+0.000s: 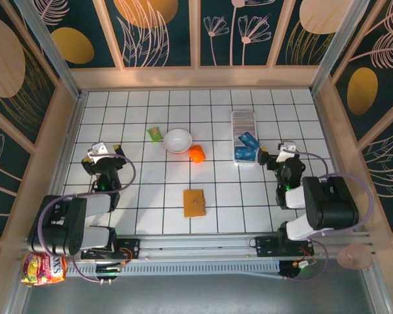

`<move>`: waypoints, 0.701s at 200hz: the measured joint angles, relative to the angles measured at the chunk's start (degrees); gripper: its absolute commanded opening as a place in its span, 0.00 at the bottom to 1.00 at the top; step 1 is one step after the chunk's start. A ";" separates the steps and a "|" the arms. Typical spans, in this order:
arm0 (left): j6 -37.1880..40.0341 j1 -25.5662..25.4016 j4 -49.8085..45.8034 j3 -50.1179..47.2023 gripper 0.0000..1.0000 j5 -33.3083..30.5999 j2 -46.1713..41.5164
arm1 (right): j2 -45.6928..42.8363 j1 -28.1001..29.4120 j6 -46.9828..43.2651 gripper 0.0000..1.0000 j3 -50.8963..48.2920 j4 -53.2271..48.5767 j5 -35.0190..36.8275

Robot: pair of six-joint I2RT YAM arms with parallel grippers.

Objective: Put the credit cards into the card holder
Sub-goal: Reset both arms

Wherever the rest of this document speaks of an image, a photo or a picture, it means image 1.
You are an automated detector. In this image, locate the white slotted card tray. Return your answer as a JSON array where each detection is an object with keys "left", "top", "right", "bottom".
[{"left": 231, "top": 110, "right": 261, "bottom": 166}]

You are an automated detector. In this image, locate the tan leather card holder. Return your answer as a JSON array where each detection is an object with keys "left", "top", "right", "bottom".
[{"left": 182, "top": 188, "right": 208, "bottom": 218}]

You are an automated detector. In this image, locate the row of assorted cards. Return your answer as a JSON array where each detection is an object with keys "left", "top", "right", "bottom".
[{"left": 233, "top": 112, "right": 256, "bottom": 134}]

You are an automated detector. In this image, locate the green snack packet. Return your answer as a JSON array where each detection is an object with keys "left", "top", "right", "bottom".
[{"left": 147, "top": 126, "right": 165, "bottom": 144}]

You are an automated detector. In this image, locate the white bowl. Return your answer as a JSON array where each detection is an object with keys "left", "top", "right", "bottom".
[{"left": 163, "top": 128, "right": 193, "bottom": 154}]

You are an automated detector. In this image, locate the pink plastic cup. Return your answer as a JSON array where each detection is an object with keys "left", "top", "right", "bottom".
[{"left": 336, "top": 243, "right": 374, "bottom": 271}]

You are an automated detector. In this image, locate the colourful snack bag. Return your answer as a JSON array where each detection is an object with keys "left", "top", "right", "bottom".
[{"left": 21, "top": 251, "right": 68, "bottom": 288}]

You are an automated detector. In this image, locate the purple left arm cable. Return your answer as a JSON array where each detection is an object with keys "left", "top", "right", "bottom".
[{"left": 38, "top": 153, "right": 137, "bottom": 284}]

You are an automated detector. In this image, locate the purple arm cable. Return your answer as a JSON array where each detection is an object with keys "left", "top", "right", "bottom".
[
  {"left": 38, "top": 153, "right": 137, "bottom": 284},
  {"left": 293, "top": 149, "right": 375, "bottom": 283}
]

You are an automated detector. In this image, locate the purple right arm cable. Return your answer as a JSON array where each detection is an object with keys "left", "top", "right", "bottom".
[{"left": 293, "top": 149, "right": 375, "bottom": 283}]

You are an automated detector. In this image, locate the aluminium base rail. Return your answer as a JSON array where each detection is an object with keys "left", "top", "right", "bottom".
[{"left": 65, "top": 232, "right": 376, "bottom": 262}]

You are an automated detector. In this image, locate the aluminium corner post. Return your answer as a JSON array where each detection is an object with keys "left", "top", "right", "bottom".
[
  {"left": 12, "top": 0, "right": 83, "bottom": 99},
  {"left": 310, "top": 0, "right": 371, "bottom": 96}
]

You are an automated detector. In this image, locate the slotted white cable duct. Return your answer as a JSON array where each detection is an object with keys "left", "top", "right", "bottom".
[{"left": 65, "top": 261, "right": 282, "bottom": 279}]

